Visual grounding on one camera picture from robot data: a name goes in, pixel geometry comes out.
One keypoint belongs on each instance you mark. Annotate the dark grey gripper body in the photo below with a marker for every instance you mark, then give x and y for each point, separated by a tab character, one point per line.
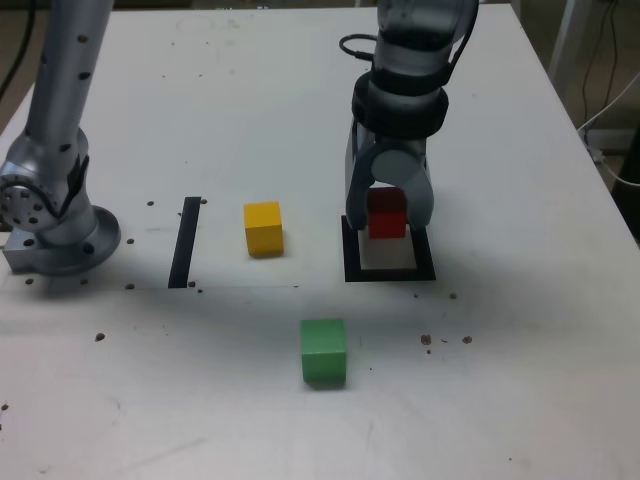
395	142

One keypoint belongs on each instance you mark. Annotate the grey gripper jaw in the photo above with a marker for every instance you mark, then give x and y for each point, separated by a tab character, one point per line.
357	190
417	195

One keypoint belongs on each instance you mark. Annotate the red cube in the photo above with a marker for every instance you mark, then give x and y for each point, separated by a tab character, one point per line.
385	222

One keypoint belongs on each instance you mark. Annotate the yellow cube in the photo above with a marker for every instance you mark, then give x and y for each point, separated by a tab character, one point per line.
264	230

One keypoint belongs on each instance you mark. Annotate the green cube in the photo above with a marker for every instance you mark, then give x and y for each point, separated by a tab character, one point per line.
323	352

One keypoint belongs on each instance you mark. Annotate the black tape square outline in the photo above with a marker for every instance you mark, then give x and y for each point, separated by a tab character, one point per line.
350	255

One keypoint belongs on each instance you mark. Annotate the black tape strip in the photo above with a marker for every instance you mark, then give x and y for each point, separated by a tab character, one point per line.
184	245

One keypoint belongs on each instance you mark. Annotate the white frame post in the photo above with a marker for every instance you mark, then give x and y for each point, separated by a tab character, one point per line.
562	40

